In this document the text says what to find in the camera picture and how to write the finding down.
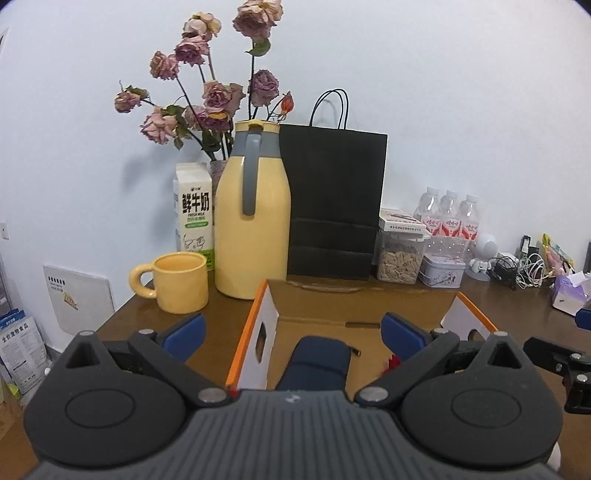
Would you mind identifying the yellow snack packet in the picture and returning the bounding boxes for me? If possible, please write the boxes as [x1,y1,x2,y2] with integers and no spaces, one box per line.
[541,233,576,274]

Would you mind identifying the pale printed tin box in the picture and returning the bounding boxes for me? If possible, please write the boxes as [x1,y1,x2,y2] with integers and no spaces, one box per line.
[419,252,467,288]

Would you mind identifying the navy blue pouch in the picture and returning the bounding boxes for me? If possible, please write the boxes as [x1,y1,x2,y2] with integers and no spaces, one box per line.
[277,336,363,392]

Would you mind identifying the clear water bottle red label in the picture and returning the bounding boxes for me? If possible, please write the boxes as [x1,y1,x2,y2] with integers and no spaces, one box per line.
[457,194,486,265]
[436,189,464,256]
[412,186,443,254]

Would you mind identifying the white cable bundle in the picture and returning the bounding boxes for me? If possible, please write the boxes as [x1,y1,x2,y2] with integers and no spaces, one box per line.
[516,256,556,291]

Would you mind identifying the white wall panel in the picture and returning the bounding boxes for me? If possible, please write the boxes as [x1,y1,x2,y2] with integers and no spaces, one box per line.
[43,264,115,337]

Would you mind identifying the yellow mug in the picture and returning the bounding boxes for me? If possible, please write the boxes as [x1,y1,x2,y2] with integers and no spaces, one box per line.
[128,252,209,313]

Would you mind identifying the black cable bundle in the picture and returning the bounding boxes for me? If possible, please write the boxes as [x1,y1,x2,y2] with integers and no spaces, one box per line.
[487,254,522,289]

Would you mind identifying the printed pet food bag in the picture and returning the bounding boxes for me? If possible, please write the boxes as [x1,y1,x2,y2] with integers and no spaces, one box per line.
[0,314,49,398]

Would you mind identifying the purple tissue box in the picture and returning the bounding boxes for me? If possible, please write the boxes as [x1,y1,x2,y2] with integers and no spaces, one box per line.
[550,271,591,317]

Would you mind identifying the clear container of seeds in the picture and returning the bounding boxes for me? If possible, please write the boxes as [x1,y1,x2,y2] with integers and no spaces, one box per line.
[375,209,428,284]

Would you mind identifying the white robot figurine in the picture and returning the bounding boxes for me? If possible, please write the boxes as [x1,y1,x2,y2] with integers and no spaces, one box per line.
[468,233,500,281]

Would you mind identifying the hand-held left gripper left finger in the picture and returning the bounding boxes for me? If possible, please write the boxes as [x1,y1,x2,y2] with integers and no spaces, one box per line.
[62,313,232,408]

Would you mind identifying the black paper bag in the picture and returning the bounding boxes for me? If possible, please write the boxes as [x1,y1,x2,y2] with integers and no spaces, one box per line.
[278,89,389,281]

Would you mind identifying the orange and white cardboard box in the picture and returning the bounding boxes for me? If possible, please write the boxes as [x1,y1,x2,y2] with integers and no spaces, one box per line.
[225,278,499,393]

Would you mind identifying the yellow thermos jug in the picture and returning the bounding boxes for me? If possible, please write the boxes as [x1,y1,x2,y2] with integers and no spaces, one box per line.
[215,119,293,300]

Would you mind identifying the white milk carton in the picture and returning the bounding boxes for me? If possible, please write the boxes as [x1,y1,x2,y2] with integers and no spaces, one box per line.
[173,162,217,272]

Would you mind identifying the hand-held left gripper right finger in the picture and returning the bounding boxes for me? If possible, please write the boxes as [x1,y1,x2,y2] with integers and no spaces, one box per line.
[353,311,528,409]

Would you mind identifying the dried pink rose bouquet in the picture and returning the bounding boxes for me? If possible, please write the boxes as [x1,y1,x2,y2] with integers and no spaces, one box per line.
[114,0,295,162]

